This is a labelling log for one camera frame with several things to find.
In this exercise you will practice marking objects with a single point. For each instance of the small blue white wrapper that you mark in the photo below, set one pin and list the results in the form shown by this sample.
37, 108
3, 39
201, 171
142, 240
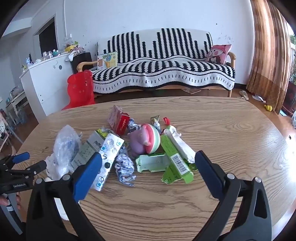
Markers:
133, 126

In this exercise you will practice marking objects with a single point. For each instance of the cardboard piece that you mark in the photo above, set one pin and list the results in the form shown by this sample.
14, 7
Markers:
190, 90

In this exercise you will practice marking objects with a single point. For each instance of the white chair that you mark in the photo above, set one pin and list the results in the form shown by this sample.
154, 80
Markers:
4, 132

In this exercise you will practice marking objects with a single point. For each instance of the black white striped blanket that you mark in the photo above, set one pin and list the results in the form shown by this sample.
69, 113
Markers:
161, 69

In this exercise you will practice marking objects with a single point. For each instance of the small snack wrapper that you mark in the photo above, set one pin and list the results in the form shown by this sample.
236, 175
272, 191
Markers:
155, 120

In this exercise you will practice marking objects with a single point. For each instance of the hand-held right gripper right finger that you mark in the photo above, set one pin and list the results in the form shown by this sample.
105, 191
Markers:
207, 171

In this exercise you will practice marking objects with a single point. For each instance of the brown curtain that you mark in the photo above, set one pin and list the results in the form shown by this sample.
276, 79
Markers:
266, 58

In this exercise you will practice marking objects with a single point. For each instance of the picture book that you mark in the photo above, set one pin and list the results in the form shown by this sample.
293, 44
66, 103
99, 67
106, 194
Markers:
106, 60

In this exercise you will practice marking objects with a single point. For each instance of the blue white toy figure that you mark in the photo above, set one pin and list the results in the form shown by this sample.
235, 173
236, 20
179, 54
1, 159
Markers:
29, 60

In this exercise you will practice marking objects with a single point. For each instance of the purple plush toy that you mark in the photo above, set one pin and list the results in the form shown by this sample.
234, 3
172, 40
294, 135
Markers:
138, 141

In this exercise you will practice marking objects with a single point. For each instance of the white cabinet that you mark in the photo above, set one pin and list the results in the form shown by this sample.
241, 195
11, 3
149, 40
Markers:
46, 85

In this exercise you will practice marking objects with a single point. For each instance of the long white paper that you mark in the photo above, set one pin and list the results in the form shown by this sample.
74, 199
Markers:
182, 148

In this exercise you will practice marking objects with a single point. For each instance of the white side table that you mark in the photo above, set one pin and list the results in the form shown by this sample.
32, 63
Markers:
16, 97

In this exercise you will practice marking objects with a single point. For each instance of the grey white printed carton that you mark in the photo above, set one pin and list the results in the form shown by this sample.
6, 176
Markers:
108, 148

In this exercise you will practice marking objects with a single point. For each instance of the light green carton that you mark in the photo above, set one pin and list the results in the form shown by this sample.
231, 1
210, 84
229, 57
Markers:
150, 162

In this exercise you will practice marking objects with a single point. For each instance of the red plastic chair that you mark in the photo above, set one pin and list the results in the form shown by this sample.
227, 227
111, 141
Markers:
79, 90

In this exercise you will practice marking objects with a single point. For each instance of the red box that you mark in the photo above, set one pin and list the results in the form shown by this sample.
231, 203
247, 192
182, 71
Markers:
122, 124

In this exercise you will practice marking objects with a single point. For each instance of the black box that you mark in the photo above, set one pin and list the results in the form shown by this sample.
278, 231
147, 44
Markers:
81, 58

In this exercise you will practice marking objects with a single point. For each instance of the pale shoe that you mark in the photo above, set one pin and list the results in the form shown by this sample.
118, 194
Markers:
244, 95

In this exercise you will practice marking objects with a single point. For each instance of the clear plastic bag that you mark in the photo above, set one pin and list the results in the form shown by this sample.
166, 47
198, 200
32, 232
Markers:
66, 143

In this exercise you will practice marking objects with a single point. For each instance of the yellow floor toy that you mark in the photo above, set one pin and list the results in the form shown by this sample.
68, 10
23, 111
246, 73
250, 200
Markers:
268, 108

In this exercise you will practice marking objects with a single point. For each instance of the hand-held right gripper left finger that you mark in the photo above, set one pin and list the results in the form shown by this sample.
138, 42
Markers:
89, 176

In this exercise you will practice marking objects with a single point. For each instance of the wooden sofa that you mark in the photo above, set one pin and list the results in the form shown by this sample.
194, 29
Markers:
232, 59

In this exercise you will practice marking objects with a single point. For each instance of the white floor paper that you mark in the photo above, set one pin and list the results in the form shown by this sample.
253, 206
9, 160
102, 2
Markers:
258, 98

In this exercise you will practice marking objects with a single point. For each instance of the red wrapper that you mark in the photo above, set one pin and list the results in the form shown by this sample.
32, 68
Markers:
166, 120

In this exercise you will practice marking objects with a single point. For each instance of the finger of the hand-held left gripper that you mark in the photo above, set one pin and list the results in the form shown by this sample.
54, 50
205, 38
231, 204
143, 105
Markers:
20, 157
38, 166

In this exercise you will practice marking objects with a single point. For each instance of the large blue white wrapper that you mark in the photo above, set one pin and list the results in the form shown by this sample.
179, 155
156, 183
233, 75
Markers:
124, 166

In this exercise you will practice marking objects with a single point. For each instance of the person's left hand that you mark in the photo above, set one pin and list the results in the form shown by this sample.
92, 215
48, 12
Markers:
2, 200

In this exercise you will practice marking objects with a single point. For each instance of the pink cushion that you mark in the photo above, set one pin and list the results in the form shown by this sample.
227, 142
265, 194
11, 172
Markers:
218, 54

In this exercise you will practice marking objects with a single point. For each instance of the teal bottle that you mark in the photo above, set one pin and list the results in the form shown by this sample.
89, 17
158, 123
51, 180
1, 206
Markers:
55, 53

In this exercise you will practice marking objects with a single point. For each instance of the potted plant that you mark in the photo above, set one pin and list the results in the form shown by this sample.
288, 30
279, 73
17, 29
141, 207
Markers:
291, 97

